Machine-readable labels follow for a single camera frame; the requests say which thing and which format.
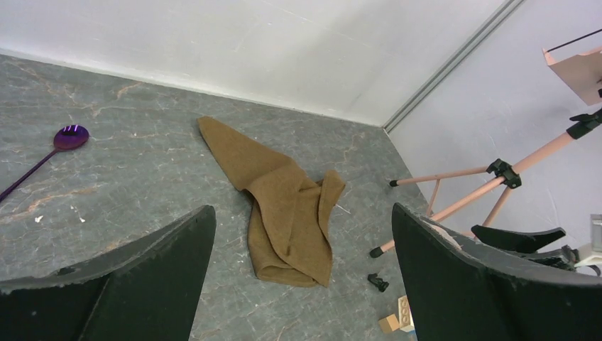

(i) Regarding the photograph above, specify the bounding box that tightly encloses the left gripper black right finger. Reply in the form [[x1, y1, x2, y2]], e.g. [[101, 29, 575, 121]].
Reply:
[[391, 204, 601, 340]]

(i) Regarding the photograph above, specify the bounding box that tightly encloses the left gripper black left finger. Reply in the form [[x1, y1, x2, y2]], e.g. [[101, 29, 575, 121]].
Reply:
[[1, 205, 217, 340]]

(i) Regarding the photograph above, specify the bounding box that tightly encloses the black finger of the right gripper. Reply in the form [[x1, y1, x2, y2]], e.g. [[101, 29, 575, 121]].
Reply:
[[471, 225, 566, 254]]

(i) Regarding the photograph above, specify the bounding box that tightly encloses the brown cloth napkin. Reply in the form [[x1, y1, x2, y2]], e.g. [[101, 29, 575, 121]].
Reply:
[[197, 117, 345, 287]]

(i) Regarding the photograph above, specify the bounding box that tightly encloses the cream wooden block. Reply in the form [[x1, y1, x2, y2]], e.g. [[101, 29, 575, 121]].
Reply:
[[398, 296, 415, 332]]

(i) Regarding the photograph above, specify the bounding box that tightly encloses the small black clip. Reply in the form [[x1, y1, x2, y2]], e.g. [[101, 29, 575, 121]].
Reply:
[[367, 274, 390, 293]]

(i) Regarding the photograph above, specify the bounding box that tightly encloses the small tan wooden cube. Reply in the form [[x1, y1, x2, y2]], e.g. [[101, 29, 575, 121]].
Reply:
[[378, 314, 400, 334]]

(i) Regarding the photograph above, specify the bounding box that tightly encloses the purple metallic spoon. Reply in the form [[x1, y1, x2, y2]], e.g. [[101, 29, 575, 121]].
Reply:
[[1, 124, 90, 201]]

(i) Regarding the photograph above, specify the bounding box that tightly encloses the pink music stand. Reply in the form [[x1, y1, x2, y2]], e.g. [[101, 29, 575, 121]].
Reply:
[[369, 28, 602, 259]]

